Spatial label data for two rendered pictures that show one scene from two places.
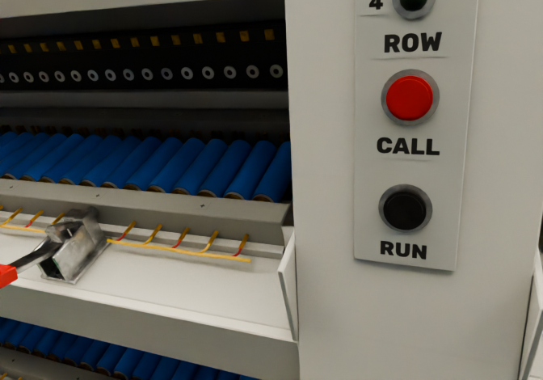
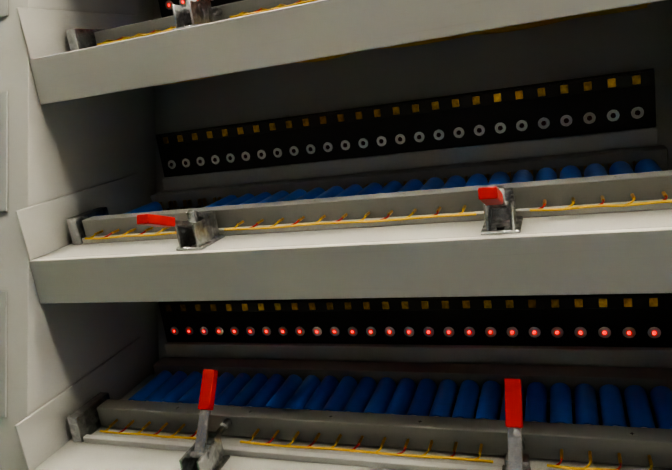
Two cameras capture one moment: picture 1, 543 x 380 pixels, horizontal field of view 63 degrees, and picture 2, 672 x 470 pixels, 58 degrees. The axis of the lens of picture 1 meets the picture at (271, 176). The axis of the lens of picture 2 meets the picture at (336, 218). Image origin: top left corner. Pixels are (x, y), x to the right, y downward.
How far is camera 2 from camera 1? 0.36 m
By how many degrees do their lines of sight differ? 22
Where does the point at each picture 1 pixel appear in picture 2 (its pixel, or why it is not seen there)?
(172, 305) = (628, 228)
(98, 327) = (538, 273)
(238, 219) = (658, 176)
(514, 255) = not seen: outside the picture
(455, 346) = not seen: outside the picture
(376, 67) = not seen: outside the picture
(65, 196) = (470, 189)
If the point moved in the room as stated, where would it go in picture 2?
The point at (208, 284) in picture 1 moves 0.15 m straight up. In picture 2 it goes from (648, 219) to (632, 10)
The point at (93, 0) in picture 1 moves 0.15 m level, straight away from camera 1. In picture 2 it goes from (571, 9) to (460, 73)
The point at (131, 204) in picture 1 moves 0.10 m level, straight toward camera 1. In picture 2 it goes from (544, 183) to (649, 161)
